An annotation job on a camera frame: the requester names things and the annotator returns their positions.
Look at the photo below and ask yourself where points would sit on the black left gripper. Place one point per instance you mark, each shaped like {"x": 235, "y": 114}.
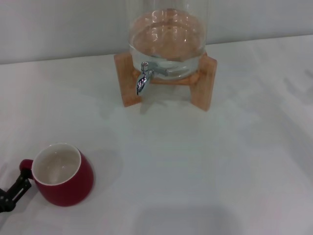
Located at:
{"x": 3, "y": 203}

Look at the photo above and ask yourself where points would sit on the red ceramic cup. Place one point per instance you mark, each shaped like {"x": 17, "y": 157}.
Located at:
{"x": 68, "y": 188}

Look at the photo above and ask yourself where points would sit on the wooden dispenser stand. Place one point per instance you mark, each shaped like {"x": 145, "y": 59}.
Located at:
{"x": 205, "y": 85}

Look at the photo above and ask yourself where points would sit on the chrome faucet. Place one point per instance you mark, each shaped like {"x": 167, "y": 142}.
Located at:
{"x": 141, "y": 83}

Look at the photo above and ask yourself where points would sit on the glass water dispenser jar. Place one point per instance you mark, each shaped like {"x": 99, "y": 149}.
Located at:
{"x": 168, "y": 36}

